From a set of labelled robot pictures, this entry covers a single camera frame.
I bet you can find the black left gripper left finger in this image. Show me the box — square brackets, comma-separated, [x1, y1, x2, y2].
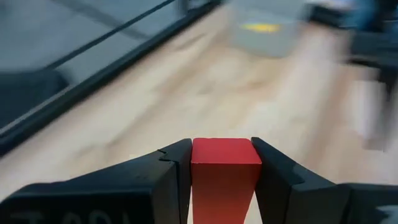
[0, 138, 193, 224]

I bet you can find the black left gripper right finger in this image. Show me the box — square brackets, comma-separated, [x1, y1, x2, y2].
[251, 136, 398, 224]

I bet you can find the red screwdriver-like object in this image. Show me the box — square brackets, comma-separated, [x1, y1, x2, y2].
[190, 138, 262, 224]

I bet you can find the light grey plastic bin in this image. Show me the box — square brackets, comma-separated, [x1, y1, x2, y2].
[228, 0, 301, 58]

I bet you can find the yellow rectangular block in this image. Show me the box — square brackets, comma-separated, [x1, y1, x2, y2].
[241, 23, 282, 34]

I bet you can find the black table frame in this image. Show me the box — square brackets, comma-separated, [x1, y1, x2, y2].
[0, 0, 223, 156]

